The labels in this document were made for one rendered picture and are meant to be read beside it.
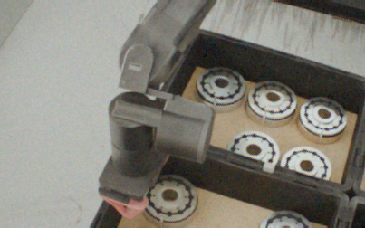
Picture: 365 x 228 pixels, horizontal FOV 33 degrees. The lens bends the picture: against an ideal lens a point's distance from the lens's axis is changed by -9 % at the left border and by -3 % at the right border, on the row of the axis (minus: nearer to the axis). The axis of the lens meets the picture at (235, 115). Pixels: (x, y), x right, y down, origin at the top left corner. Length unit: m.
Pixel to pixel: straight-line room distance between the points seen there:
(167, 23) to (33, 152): 0.76
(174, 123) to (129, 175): 0.12
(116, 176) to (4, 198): 0.59
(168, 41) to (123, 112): 0.10
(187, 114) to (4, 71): 0.95
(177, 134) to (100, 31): 0.99
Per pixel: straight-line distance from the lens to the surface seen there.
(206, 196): 1.21
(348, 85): 1.34
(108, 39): 1.68
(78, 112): 1.51
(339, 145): 1.33
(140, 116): 0.76
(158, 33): 0.76
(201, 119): 0.75
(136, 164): 0.81
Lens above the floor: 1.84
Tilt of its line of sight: 49 degrees down
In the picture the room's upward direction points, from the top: 8 degrees clockwise
